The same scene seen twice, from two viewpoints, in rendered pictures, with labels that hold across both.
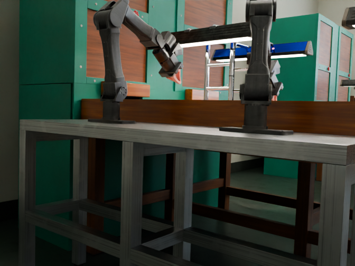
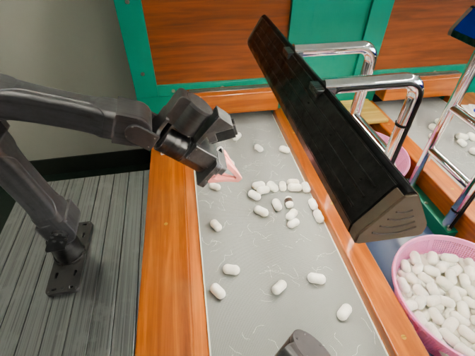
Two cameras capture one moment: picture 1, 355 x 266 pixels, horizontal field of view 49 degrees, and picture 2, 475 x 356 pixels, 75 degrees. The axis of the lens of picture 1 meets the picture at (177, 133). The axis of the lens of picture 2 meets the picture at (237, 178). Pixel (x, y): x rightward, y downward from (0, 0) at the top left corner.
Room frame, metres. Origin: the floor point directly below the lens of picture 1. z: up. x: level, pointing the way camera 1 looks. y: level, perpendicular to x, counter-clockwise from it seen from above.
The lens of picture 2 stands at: (1.38, -0.33, 1.31)
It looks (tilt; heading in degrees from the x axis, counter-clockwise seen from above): 42 degrees down; 40
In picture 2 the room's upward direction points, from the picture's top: straight up
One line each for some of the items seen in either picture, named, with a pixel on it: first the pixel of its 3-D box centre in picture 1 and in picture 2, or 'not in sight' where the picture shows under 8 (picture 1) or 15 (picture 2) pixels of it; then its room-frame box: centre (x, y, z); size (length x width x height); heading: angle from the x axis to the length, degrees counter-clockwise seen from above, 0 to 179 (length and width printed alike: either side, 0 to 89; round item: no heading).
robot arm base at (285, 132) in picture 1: (255, 118); not in sight; (1.08, -0.22, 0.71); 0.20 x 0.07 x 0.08; 51
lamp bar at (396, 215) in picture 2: (199, 36); (302, 84); (1.85, -0.09, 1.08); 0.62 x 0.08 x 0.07; 49
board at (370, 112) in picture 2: not in sight; (332, 114); (2.31, 0.02, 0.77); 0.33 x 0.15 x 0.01; 139
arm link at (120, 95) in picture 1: (112, 94); (59, 227); (1.46, 0.25, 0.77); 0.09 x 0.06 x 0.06; 53
